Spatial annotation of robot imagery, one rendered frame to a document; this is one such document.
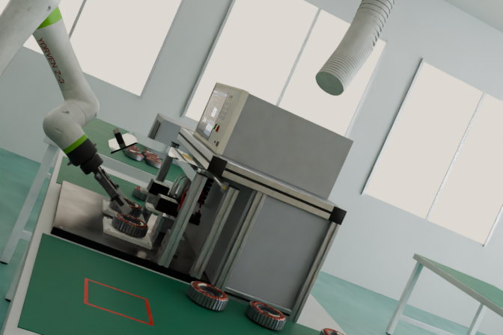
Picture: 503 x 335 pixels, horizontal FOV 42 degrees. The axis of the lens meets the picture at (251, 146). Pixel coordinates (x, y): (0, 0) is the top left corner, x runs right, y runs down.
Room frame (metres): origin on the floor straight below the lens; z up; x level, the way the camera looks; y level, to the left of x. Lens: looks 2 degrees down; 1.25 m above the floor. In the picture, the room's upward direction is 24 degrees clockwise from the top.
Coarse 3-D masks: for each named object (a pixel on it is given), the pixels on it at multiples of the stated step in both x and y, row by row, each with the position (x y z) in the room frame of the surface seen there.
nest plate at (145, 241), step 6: (108, 222) 2.00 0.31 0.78; (108, 228) 1.93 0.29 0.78; (114, 228) 1.96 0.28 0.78; (114, 234) 1.92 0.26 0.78; (120, 234) 1.92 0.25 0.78; (126, 234) 1.96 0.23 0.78; (126, 240) 1.93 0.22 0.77; (132, 240) 1.93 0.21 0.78; (138, 240) 1.95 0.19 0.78; (144, 240) 1.98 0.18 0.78; (144, 246) 1.95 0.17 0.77; (150, 246) 1.95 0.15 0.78
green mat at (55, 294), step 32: (64, 256) 1.61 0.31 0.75; (96, 256) 1.72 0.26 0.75; (32, 288) 1.33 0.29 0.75; (64, 288) 1.41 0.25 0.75; (96, 288) 1.49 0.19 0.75; (128, 288) 1.59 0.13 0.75; (160, 288) 1.70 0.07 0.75; (32, 320) 1.19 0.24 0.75; (64, 320) 1.25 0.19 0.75; (96, 320) 1.31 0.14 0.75; (128, 320) 1.39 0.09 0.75; (160, 320) 1.47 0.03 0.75; (192, 320) 1.56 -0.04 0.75; (224, 320) 1.67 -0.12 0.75; (288, 320) 1.93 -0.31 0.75
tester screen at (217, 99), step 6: (216, 90) 2.29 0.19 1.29; (216, 96) 2.25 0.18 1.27; (222, 96) 2.16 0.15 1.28; (210, 102) 2.30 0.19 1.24; (216, 102) 2.21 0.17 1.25; (222, 102) 2.12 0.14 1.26; (210, 108) 2.26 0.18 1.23; (204, 114) 2.31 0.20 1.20; (210, 114) 2.22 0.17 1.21; (210, 132) 2.10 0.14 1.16
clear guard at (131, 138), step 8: (128, 136) 1.97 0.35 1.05; (136, 136) 1.94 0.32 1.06; (144, 136) 2.05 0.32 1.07; (112, 144) 1.92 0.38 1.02; (120, 144) 1.87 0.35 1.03; (128, 144) 1.82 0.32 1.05; (144, 144) 1.83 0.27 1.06; (152, 144) 1.91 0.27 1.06; (160, 144) 2.01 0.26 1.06; (112, 152) 1.81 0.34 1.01; (160, 152) 1.84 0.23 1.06; (168, 152) 1.90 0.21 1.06; (176, 152) 2.00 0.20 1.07; (184, 160) 1.87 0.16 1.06; (200, 168) 1.87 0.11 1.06
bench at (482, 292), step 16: (416, 256) 5.74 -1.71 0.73; (416, 272) 5.73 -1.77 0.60; (448, 272) 5.38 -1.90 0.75; (464, 288) 5.00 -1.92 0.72; (480, 288) 5.25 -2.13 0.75; (496, 288) 5.87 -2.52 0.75; (400, 304) 5.72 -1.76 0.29; (480, 304) 5.98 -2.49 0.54; (496, 304) 4.64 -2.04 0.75; (416, 320) 5.83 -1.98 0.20; (480, 320) 5.94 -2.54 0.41
